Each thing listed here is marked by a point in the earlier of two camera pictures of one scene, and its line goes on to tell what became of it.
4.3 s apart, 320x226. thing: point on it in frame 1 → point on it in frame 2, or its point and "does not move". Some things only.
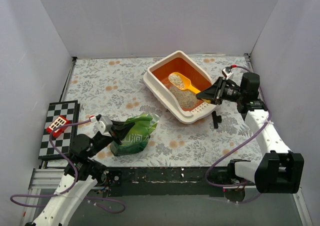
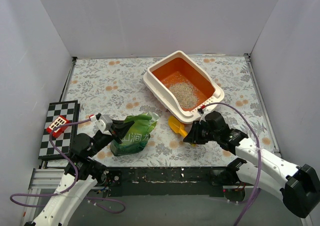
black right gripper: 218,91 → 197,131
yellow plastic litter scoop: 182,81 → 177,126
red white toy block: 59,120 does not move
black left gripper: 115,133 does not move
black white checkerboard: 70,110 does not move
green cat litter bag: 137,139 does not move
